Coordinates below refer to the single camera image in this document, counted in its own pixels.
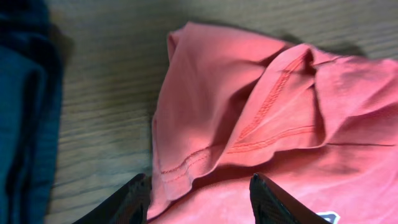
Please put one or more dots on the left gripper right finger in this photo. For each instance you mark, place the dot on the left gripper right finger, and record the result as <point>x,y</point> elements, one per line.
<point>273,205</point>

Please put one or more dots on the orange-red soccer t-shirt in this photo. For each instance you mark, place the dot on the orange-red soccer t-shirt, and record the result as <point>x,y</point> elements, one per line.
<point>234,103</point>

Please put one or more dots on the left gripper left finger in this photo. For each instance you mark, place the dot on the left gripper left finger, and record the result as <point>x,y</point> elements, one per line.
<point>128,205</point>

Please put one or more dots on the navy blue folded garment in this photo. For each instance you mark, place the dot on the navy blue folded garment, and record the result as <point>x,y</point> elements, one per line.
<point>31,99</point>

